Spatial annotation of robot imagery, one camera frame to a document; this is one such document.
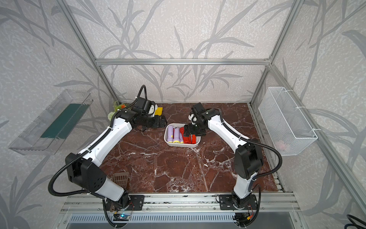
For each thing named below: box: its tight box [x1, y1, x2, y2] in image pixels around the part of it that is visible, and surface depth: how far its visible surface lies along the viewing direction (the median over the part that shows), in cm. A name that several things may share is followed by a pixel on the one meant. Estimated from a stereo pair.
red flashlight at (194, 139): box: [192, 134, 197, 145], surface depth 98 cm
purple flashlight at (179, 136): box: [177, 128, 184, 143], surface depth 97 cm
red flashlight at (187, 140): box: [180, 126, 193, 145], surface depth 95 cm
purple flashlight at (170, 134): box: [166, 125, 174, 143], surface depth 96 cm
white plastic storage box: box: [163, 123, 202, 148], surface depth 95 cm
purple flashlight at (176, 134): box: [172, 126, 181, 144], surface depth 97 cm
